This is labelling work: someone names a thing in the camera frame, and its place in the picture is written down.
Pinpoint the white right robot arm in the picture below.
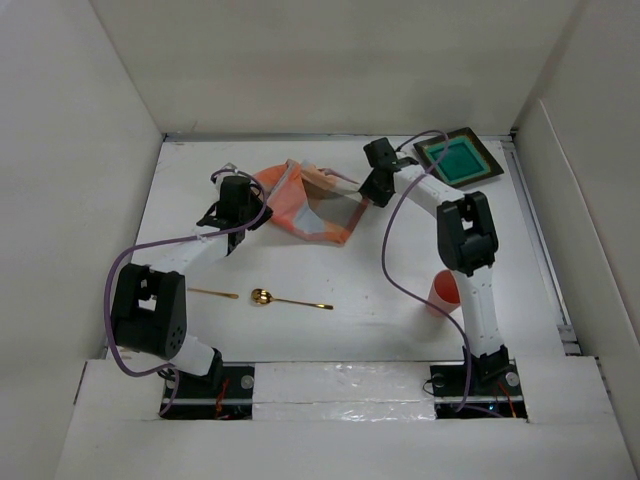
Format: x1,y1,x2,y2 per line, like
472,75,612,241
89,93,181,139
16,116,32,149
359,132,509,394

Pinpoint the gold spoon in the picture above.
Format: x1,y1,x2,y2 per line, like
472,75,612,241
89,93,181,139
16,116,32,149
250,288,334,311

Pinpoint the orange grey checkered cloth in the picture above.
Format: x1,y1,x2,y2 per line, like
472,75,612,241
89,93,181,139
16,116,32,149
255,159,369,246

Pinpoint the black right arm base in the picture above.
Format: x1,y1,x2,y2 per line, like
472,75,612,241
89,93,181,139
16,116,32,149
422,360,528,420

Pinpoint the gold fork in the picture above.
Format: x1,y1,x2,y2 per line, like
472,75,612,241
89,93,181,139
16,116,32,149
187,287,239,300

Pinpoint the coral plastic cup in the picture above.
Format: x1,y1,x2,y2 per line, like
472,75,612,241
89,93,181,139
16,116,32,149
427,270,460,318

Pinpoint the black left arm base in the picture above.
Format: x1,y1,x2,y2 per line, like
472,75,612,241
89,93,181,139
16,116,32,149
158,363,255,421

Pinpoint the green square ceramic plate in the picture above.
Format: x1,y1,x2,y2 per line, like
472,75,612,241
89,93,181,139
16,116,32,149
413,127,504,189

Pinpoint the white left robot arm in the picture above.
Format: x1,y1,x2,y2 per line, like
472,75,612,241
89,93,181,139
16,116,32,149
104,166,272,397

